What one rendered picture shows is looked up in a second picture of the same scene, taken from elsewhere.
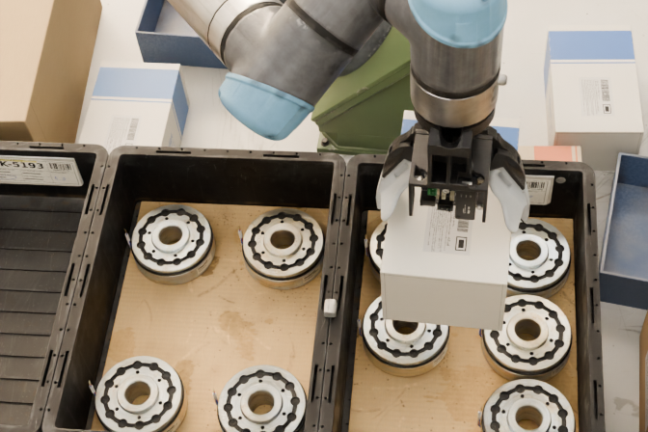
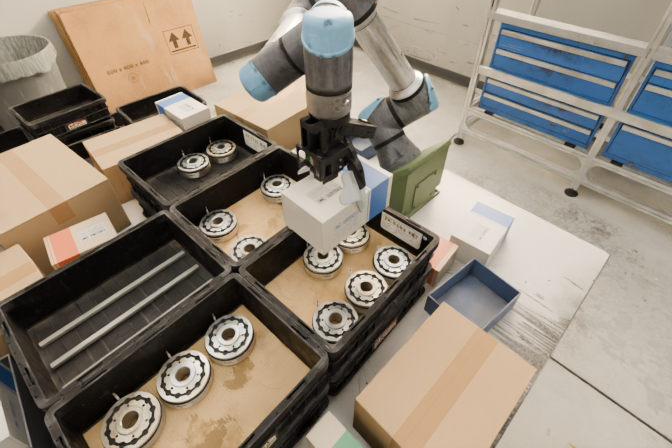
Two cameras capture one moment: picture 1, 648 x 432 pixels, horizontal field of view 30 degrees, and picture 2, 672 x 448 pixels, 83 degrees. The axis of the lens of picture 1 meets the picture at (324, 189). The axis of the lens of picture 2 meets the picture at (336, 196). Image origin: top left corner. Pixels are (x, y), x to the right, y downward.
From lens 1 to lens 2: 67 cm
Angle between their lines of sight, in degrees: 24
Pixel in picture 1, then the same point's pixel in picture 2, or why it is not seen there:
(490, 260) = (325, 211)
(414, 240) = (305, 189)
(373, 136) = not seen: hidden behind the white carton
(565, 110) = (461, 229)
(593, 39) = (495, 212)
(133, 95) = not seen: hidden behind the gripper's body
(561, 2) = (498, 202)
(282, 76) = (259, 62)
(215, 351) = (258, 227)
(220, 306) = (274, 215)
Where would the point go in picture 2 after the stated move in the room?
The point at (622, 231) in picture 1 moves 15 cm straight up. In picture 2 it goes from (457, 292) to (469, 258)
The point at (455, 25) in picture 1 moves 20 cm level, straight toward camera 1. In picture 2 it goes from (309, 35) to (181, 84)
